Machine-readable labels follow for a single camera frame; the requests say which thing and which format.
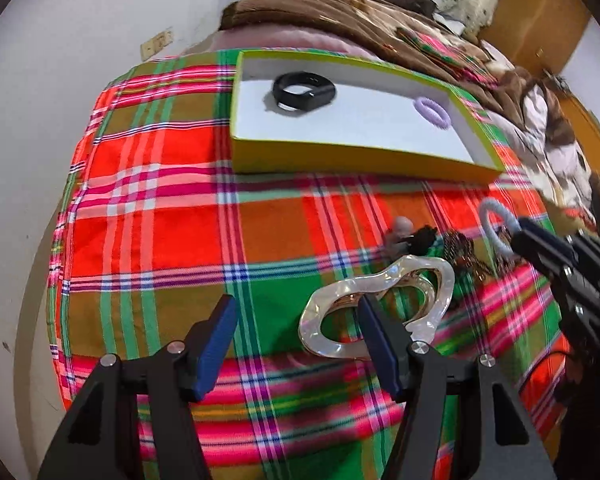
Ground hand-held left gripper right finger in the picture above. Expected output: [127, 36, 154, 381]
[357, 294, 561, 480]

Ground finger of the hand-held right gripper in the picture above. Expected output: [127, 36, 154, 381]
[510, 232, 572, 282]
[518, 217, 581, 257]

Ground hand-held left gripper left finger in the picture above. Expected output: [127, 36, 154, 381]
[37, 294, 239, 480]

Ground light blue coil hair tie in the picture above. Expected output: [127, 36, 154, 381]
[479, 198, 523, 256]

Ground dark beaded bracelet orange beads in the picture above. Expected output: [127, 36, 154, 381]
[439, 229, 486, 281]

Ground pearl hair claw clip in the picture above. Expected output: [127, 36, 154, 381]
[299, 255, 456, 359]

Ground black hair tie pink bead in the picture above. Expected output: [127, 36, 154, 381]
[386, 216, 438, 257]

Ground yellow-green cardboard box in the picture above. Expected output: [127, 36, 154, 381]
[228, 50, 506, 184]

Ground white quilt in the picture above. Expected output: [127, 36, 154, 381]
[480, 40, 596, 221]

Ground plaid bed cloth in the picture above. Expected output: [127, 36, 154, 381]
[45, 50, 576, 480]

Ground folded plaid cloth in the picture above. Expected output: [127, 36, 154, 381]
[397, 27, 501, 86]

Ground wooden wardrobe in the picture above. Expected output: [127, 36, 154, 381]
[480, 0, 593, 68]

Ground black smart band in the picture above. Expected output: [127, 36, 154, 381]
[271, 71, 337, 113]

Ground brown blanket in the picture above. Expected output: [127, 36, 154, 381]
[219, 0, 546, 126]

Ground pink bed sheet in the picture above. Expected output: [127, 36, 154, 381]
[180, 30, 376, 61]

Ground black cable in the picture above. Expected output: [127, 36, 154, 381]
[522, 350, 576, 391]

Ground purple coil hair tie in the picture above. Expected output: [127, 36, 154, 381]
[411, 96, 453, 126]

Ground wall outlet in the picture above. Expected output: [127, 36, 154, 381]
[140, 28, 174, 61]

